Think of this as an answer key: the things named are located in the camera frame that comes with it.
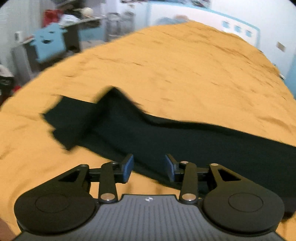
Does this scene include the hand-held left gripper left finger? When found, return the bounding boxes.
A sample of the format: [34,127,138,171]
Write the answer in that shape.
[58,153,134,204]

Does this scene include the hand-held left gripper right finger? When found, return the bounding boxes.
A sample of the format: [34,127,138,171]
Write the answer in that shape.
[164,153,244,204]

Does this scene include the black pants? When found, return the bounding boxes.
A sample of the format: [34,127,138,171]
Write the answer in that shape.
[41,86,296,217]

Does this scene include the orange bed sheet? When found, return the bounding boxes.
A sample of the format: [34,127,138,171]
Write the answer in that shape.
[0,20,296,241]

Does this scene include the dark desk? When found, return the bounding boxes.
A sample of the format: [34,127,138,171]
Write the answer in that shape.
[11,16,107,78]

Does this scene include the white headboard with blue trim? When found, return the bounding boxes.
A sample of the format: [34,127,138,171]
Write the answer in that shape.
[148,1,260,48]

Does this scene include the white plastic bag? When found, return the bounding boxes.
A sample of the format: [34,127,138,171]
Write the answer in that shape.
[60,14,79,25]

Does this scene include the red bag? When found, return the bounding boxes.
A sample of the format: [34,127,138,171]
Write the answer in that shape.
[44,9,63,27]

